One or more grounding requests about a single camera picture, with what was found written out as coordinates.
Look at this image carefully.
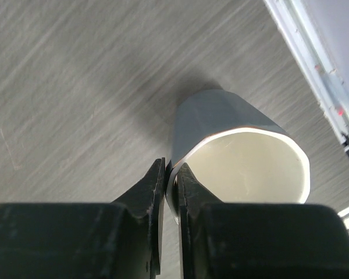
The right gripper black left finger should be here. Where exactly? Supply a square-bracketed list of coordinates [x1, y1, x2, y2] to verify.
[0, 159, 165, 278]

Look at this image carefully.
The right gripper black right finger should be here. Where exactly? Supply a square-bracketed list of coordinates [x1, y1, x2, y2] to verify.
[177, 164, 349, 278]

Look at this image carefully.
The grey mug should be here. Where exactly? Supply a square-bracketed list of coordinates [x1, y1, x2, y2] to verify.
[166, 90, 311, 216]

